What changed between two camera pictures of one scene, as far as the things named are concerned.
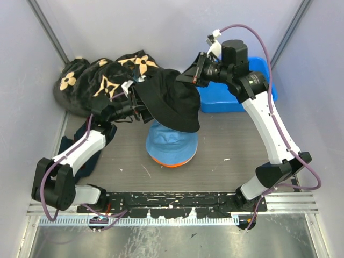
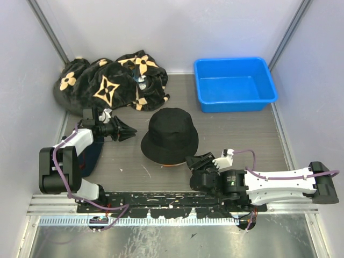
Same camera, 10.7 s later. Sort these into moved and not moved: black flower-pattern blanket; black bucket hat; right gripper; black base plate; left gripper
Moved: black bucket hat; left gripper; right gripper
Not moved: black base plate; black flower-pattern blanket
